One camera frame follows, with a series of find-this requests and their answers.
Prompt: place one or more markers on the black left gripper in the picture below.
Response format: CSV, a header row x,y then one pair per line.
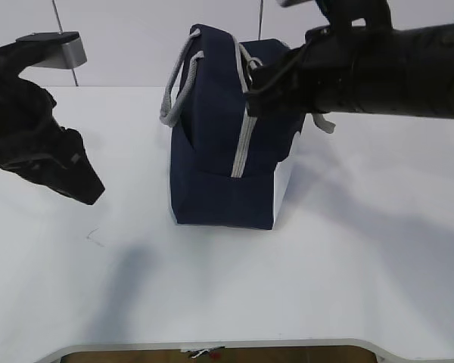
x,y
30,137

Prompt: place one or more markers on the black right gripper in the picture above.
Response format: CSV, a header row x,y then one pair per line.
x,y
317,77

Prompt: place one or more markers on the navy blue lunch bag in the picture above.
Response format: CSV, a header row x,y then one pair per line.
x,y
227,167

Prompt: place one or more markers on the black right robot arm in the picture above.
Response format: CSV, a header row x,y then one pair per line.
x,y
359,63

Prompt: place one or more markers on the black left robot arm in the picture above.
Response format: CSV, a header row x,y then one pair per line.
x,y
12,62

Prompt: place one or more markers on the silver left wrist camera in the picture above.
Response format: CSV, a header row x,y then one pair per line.
x,y
63,51

